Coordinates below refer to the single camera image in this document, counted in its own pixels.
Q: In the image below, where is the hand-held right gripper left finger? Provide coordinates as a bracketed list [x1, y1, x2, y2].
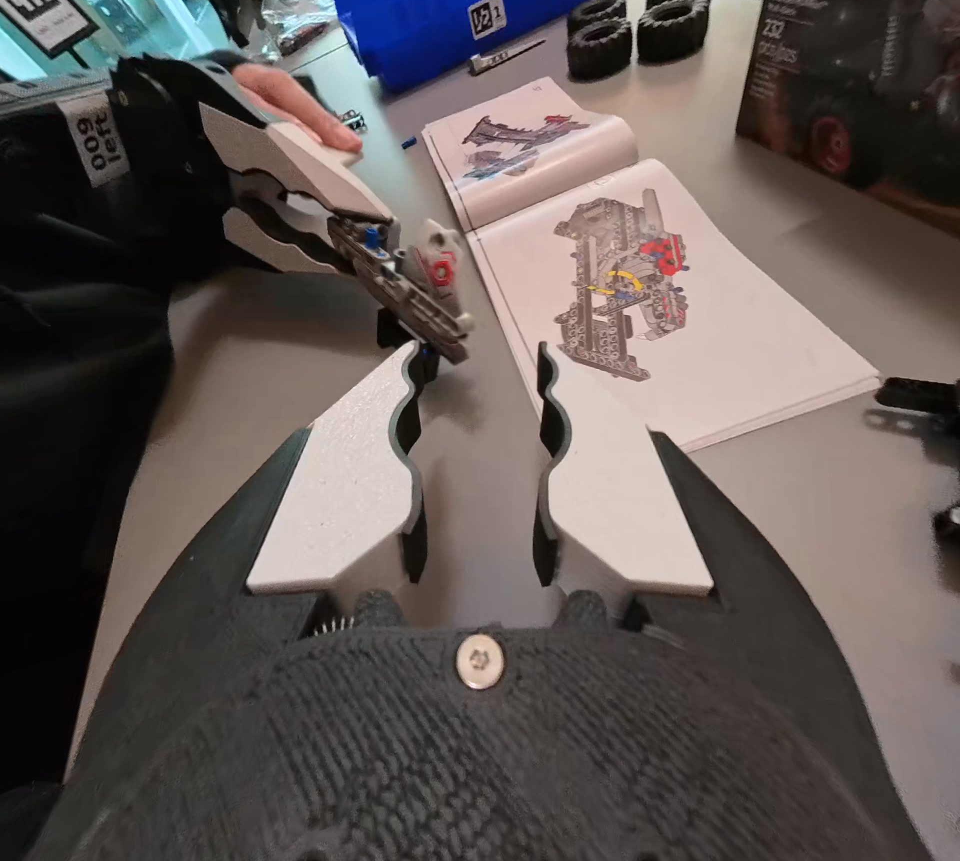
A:
[246, 339, 430, 596]

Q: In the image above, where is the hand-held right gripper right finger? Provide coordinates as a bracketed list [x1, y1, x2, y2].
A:
[531, 341, 715, 596]

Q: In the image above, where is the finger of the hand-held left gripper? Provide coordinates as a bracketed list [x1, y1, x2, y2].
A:
[222, 193, 369, 279]
[198, 103, 402, 236]

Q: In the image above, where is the grey toy brick model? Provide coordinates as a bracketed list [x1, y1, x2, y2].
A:
[326, 216, 479, 386]

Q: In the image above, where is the grey desk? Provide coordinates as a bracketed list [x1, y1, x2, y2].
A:
[63, 0, 960, 861]

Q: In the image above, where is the person's left hand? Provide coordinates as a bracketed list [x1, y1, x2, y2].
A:
[231, 61, 366, 155]

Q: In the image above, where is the open instruction booklet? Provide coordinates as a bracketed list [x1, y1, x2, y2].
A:
[421, 75, 882, 456]

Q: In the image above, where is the person's dark clothing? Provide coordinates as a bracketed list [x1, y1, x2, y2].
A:
[0, 276, 177, 791]

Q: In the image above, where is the dark toy set box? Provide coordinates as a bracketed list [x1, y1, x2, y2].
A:
[735, 0, 960, 236]

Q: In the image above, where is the black brick frame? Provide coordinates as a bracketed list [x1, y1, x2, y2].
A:
[862, 375, 960, 459]

